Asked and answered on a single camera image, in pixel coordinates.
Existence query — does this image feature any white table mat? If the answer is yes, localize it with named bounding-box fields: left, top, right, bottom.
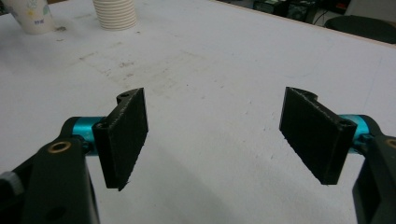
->
left=0, top=0, right=396, bottom=224

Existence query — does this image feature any floral paper cup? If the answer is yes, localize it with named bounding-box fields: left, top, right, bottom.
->
left=1, top=0, right=56, bottom=35

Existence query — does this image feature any black round stool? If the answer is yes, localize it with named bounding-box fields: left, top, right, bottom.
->
left=323, top=14, right=396, bottom=45

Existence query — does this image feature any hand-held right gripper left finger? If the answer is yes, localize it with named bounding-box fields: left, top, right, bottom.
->
left=72, top=87, right=149, bottom=191

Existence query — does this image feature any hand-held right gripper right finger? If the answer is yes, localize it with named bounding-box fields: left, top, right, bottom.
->
left=278, top=86, right=373, bottom=186

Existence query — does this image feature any stack of white paper cups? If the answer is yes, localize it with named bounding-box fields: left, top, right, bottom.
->
left=92, top=0, right=138, bottom=32

